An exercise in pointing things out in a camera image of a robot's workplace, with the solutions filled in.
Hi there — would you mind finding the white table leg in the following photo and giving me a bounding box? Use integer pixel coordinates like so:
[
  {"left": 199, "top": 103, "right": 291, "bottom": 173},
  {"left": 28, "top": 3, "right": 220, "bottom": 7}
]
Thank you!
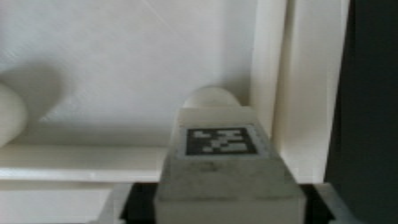
[{"left": 154, "top": 87, "right": 305, "bottom": 224}]

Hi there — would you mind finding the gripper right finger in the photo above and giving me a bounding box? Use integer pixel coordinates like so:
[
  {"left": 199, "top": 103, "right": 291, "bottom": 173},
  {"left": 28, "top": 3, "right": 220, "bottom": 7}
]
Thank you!
[{"left": 300, "top": 183, "right": 362, "bottom": 224}]

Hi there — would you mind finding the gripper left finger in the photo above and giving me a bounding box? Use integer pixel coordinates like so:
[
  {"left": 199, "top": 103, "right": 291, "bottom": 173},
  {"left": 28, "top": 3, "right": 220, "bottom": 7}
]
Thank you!
[{"left": 87, "top": 182, "right": 158, "bottom": 224}]

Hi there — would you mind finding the white square tabletop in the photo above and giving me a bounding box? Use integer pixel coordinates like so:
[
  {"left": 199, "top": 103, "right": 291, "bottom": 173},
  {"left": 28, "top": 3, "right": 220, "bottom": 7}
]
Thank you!
[{"left": 0, "top": 0, "right": 352, "bottom": 224}]

